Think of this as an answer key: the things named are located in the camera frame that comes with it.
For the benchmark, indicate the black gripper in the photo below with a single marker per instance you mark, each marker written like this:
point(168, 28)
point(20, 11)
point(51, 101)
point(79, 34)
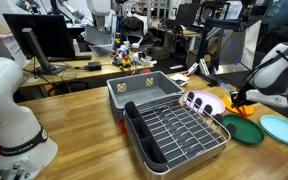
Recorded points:
point(241, 93)

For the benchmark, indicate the pink plate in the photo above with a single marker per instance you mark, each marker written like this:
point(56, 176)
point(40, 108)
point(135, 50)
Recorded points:
point(214, 101)

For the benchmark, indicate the grey background robot arm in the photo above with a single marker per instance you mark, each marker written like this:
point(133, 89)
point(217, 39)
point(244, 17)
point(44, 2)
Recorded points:
point(72, 10)

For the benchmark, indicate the orange plate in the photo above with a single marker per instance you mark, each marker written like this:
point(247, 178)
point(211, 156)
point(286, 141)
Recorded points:
point(226, 105)

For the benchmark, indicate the green plate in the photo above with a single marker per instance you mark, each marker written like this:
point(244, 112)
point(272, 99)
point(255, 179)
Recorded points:
point(247, 131)

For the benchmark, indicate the light blue plate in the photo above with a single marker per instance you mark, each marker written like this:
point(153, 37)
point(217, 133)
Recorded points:
point(282, 130)

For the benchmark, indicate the blue tape strips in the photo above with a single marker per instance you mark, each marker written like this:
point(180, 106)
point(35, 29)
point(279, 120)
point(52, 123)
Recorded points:
point(227, 86)

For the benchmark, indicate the cardboard box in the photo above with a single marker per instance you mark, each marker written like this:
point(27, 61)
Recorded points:
point(160, 52)

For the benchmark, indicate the pinkish red stool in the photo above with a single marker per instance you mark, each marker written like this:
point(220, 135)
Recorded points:
point(146, 71)

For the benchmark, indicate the grey plastic bin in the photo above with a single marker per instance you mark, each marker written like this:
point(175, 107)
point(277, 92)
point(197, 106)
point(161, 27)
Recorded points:
point(140, 95)

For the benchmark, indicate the black cutlery caddy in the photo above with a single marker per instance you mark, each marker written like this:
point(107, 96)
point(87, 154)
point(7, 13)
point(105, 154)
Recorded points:
point(150, 150)

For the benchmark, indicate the dark background screen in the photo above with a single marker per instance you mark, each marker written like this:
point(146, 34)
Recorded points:
point(188, 15)

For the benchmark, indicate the small red object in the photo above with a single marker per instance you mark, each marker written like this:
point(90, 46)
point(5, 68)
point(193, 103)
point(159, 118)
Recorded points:
point(122, 126)

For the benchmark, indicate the yellow toy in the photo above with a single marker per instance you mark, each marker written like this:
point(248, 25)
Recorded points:
point(126, 61)

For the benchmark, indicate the black office chair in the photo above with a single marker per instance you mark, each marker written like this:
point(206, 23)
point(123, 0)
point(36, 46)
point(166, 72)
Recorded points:
point(132, 28)

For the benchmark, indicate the yellow black tool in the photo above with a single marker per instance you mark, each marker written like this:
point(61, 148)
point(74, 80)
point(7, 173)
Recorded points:
point(117, 40)

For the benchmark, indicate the wooden desk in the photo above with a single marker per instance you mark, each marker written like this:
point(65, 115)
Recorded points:
point(100, 70)

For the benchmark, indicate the black power adapter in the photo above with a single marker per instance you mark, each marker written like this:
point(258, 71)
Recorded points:
point(94, 65)

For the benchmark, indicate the tilted grey bin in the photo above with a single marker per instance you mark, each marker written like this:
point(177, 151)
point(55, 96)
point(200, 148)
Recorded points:
point(99, 40)

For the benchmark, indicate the white cylindrical column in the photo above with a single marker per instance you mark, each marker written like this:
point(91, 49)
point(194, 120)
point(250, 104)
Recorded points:
point(98, 10)

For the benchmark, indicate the white bottle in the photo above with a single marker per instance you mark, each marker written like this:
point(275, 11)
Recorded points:
point(76, 47)

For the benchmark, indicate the black computer monitor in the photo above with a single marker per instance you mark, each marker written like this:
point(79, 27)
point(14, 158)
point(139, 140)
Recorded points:
point(54, 33)

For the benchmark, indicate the grey monitor stand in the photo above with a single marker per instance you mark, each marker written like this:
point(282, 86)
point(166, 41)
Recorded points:
point(37, 50)

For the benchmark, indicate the white printed box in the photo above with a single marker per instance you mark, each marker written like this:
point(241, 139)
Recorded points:
point(12, 50)

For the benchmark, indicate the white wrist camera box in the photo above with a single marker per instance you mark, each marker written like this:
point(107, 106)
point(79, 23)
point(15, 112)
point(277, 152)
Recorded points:
point(267, 99)

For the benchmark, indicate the black camera stand frame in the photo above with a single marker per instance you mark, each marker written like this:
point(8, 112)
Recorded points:
point(204, 46)

